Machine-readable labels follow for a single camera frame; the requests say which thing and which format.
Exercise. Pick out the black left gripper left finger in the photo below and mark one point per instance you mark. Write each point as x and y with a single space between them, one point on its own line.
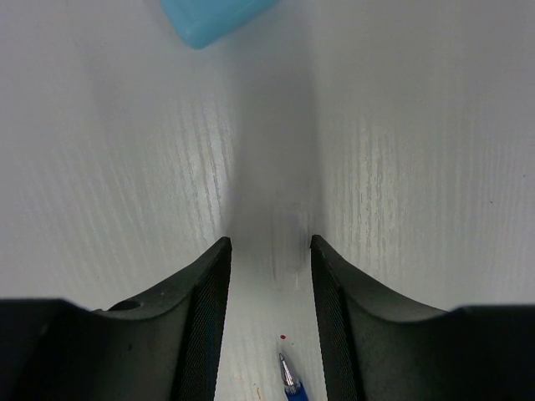
161 344

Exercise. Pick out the light blue highlighter cap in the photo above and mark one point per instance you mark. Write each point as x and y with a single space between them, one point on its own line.
200 23

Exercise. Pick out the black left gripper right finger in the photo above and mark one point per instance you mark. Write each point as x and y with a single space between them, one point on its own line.
377 344

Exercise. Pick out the blue gel pen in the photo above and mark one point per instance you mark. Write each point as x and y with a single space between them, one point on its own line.
293 387

